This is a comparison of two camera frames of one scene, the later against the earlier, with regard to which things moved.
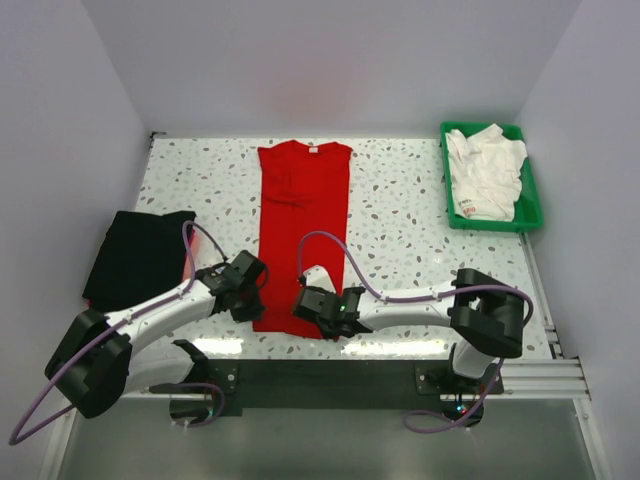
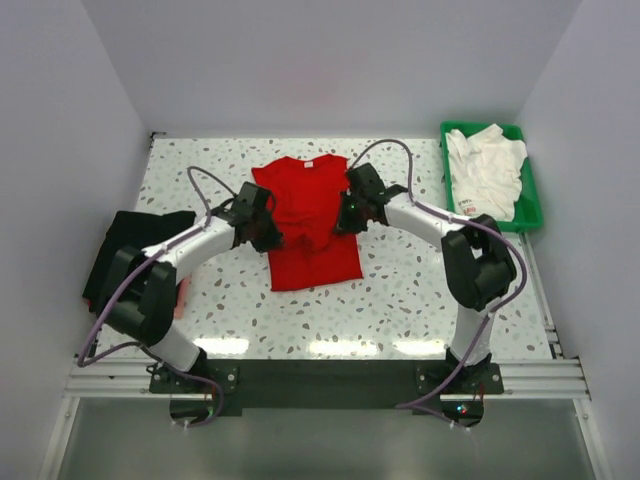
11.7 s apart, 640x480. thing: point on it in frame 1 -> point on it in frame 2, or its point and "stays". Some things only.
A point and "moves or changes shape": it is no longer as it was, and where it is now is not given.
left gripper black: (253, 312) -> (272, 239)
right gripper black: (325, 332) -> (345, 226)
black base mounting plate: (333, 387) stays
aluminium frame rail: (553, 378) stays
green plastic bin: (527, 206) stays
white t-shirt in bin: (485, 173) stays
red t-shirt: (303, 214) moves or changes shape
